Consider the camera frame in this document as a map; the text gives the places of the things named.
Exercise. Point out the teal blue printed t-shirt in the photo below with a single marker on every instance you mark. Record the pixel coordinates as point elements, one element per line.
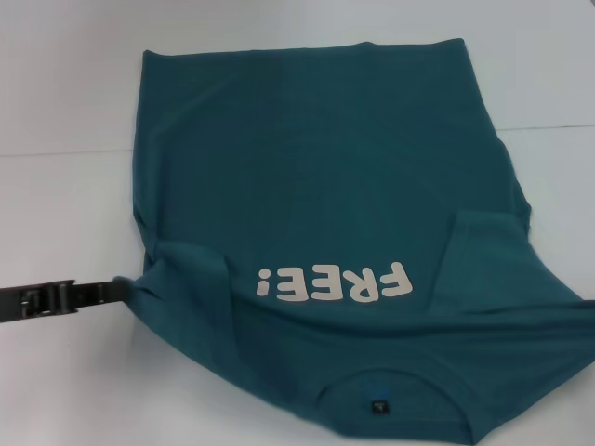
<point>325,162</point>

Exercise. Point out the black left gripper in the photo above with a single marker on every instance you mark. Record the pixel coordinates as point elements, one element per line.
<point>9,304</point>

